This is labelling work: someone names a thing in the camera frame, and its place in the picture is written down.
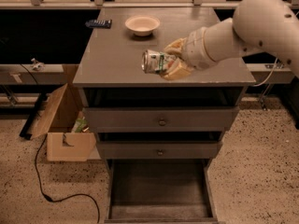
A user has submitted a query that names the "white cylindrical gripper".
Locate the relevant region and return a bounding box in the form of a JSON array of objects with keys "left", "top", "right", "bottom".
[{"left": 160, "top": 27, "right": 217, "bottom": 80}]

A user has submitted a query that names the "crushed 7up can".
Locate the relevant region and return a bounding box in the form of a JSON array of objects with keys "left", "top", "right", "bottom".
[{"left": 141, "top": 49, "right": 177, "bottom": 74}]

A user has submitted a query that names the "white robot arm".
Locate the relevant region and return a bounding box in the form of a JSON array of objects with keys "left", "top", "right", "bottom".
[{"left": 161, "top": 0, "right": 299, "bottom": 80}]

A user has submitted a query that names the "grey top drawer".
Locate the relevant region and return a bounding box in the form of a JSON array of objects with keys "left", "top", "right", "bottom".
[{"left": 83, "top": 107, "right": 239, "bottom": 133}]

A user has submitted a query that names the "grey drawer cabinet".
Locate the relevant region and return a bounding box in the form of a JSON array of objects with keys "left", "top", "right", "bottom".
[{"left": 72, "top": 7, "right": 257, "bottom": 224}]

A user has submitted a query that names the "grey middle drawer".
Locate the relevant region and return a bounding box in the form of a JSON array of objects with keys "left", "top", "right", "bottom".
[{"left": 97, "top": 142, "right": 222, "bottom": 160}]

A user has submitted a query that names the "grey open bottom drawer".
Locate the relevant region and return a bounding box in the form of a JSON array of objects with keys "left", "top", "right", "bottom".
[{"left": 105, "top": 160, "right": 219, "bottom": 224}]

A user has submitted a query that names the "white bowl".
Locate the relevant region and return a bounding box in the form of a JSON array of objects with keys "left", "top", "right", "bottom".
[{"left": 125, "top": 15, "right": 160, "bottom": 36}]

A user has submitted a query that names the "metal stand right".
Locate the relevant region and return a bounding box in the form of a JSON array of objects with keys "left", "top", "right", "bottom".
[{"left": 258, "top": 63, "right": 278, "bottom": 111}]

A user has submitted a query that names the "green packet in box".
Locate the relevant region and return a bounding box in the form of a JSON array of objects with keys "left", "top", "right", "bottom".
[{"left": 71, "top": 118, "right": 87, "bottom": 133}]

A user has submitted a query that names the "open cardboard box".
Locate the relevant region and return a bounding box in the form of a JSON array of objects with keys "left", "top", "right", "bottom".
[{"left": 30, "top": 64, "right": 97, "bottom": 162}]

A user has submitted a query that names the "small clear object on ledge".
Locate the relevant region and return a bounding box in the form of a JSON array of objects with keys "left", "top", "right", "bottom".
[{"left": 31, "top": 58, "right": 45, "bottom": 71}]

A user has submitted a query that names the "black floor cable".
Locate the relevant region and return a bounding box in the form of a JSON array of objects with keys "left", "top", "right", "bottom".
[{"left": 34, "top": 133, "right": 101, "bottom": 224}]

